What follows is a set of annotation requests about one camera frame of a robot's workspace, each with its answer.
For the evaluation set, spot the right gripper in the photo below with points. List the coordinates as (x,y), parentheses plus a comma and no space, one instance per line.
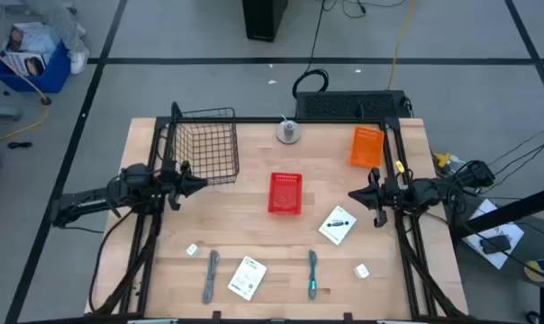
(389,192)

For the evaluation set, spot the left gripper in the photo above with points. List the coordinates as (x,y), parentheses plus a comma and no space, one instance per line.
(172,184)

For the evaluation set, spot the white booklet with black picture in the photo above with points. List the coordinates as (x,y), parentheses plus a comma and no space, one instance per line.
(337,225)

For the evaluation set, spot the small white charger cube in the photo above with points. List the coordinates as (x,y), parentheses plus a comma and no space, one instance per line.
(362,271)
(192,250)

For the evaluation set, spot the red plastic basket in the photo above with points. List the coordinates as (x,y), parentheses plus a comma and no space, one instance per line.
(284,193)

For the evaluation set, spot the white card with printed label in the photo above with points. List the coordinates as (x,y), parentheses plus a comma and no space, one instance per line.
(247,279)

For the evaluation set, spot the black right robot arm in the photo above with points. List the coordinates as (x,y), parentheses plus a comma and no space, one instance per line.
(427,191)

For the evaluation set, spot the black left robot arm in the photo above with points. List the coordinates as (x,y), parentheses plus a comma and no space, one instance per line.
(87,202)

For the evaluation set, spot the blue plastic bin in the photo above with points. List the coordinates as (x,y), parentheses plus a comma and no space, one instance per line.
(51,78)

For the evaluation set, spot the orange plastic basket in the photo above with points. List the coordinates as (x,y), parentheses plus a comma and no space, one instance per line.
(366,147)

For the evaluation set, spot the yellow plug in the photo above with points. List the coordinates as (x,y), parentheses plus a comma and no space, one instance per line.
(442,159)

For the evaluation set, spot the black perforated computer case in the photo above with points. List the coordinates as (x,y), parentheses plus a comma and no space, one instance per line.
(344,104)

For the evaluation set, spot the round metal stand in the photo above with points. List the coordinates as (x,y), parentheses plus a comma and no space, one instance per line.
(288,134)

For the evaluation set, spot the black table clamp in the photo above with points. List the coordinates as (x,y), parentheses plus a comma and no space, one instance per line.
(347,317)
(216,316)

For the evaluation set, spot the black handheld device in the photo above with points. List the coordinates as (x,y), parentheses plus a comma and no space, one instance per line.
(495,244)

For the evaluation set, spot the white paper sheet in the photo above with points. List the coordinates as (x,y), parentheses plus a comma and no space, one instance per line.
(510,234)

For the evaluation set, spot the black diagonal beam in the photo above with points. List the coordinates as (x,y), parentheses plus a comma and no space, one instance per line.
(515,209)

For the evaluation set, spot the person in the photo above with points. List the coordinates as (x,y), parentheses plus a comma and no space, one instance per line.
(78,60)

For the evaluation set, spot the small black floor object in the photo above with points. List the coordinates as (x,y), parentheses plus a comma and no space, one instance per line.
(20,145)

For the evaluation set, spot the dark grey side table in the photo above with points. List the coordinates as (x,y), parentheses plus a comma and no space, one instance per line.
(535,243)

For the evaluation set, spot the black tower box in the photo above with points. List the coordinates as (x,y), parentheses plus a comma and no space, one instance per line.
(264,20)

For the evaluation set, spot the blue yellow white canister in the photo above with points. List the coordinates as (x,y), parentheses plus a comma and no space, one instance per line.
(540,270)

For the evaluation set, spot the grey metal foot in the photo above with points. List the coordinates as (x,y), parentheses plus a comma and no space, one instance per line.
(2,112)

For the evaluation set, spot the black caster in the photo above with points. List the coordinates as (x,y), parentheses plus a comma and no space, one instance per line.
(533,317)

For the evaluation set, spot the white printed cardboard box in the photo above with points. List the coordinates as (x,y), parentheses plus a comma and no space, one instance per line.
(29,40)
(20,63)

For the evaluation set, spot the black aluminium table frame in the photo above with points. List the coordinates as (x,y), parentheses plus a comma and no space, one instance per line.
(326,120)

